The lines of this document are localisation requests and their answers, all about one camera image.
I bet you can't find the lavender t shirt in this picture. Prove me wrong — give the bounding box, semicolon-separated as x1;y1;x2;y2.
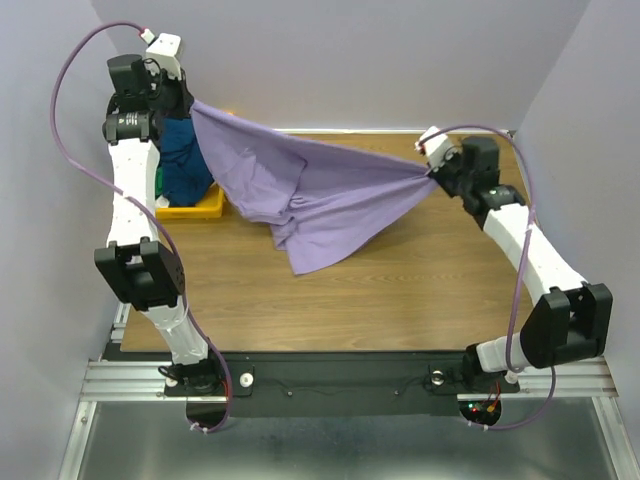
191;101;437;275

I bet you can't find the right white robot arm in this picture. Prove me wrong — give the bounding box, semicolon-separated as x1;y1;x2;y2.
416;128;613;390

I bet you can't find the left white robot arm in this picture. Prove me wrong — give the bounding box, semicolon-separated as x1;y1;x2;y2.
94;54;229;395

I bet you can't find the navy blue t shirt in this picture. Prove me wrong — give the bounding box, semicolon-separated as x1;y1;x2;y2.
158;118;214;207

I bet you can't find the white cloth piece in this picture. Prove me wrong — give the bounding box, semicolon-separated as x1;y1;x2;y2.
155;196;170;209

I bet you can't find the yellow plastic bin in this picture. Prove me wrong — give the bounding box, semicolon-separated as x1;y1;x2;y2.
156;181;225;220

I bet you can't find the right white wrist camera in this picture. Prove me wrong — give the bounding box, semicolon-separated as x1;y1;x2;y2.
415;126;459;171

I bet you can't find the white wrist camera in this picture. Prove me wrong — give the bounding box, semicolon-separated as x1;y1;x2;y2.
415;126;459;171
145;33;183;80

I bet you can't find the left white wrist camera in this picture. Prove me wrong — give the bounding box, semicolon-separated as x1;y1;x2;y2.
145;33;183;80

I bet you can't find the aluminium frame rail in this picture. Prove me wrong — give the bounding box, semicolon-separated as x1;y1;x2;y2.
80;304;170;402

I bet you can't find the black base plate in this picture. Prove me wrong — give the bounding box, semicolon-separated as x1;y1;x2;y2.
102;350;521;421

